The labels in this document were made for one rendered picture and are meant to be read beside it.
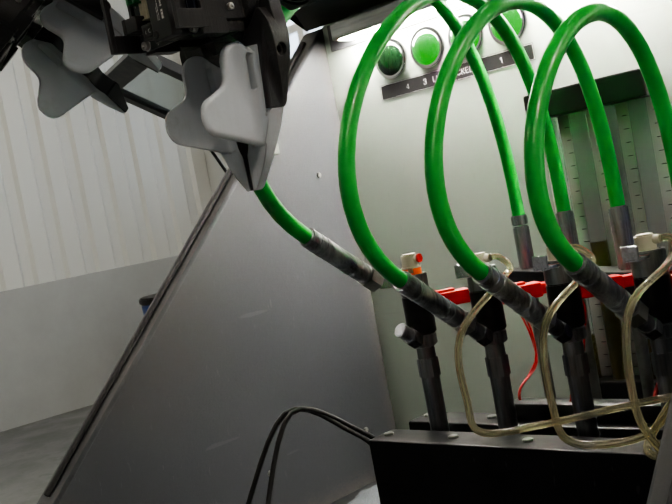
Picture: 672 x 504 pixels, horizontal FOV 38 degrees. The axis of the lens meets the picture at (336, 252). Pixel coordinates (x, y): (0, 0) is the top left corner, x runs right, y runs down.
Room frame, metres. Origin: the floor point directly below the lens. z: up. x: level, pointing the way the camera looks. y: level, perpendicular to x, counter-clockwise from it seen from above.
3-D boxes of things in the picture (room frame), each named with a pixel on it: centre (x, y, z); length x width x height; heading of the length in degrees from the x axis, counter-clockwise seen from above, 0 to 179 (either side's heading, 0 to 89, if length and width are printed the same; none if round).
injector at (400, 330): (0.92, -0.06, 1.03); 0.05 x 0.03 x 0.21; 136
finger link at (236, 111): (0.61, 0.05, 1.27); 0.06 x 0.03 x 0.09; 136
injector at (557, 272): (0.81, -0.18, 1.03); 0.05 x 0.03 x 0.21; 136
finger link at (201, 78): (0.63, 0.07, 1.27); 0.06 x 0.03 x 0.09; 136
